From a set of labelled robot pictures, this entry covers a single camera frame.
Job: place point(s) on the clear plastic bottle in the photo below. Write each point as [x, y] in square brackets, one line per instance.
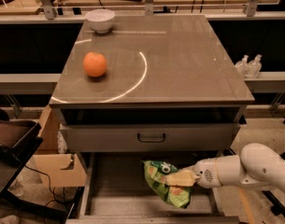
[254, 67]
[241, 66]

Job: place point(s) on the open grey bottom drawer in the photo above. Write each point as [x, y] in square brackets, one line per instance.
[116, 192]

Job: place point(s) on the right clear plastic bottle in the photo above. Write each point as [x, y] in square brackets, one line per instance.
[254, 67]

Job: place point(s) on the left clear plastic bottle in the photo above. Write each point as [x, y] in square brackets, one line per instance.
[241, 66]

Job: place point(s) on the orange fruit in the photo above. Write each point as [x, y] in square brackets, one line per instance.
[94, 64]

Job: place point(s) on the closed grey middle drawer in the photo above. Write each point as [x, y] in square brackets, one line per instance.
[149, 138]

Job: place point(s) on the black stand leg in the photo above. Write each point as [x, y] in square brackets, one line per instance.
[277, 207]

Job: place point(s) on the green rice chip bag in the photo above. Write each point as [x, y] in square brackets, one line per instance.
[155, 172]

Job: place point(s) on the white ceramic bowl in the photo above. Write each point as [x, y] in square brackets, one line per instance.
[100, 20]

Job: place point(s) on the grey drawer cabinet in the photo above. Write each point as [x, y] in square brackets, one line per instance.
[161, 69]

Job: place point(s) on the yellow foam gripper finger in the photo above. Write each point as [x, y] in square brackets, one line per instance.
[182, 178]

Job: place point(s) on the cardboard box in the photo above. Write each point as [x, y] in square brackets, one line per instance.
[59, 168]

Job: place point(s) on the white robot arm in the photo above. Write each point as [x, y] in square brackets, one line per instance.
[256, 167]

